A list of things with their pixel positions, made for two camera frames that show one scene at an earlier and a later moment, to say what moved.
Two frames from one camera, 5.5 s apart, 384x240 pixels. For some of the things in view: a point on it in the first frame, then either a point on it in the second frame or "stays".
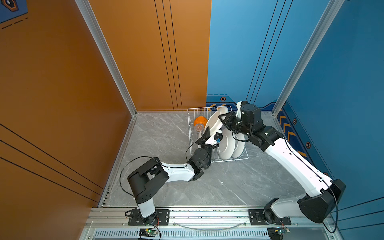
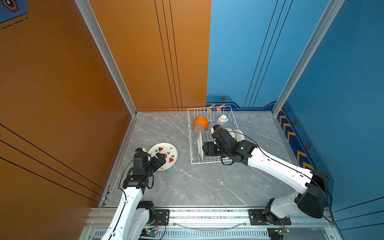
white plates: (214, 124) → (170, 152)
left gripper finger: (206, 135) → (140, 151)
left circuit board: (148, 232) stays
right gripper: (228, 119) → (208, 147)
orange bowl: (200, 119) stays
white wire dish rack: (208, 130) stays
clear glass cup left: (199, 127) stays
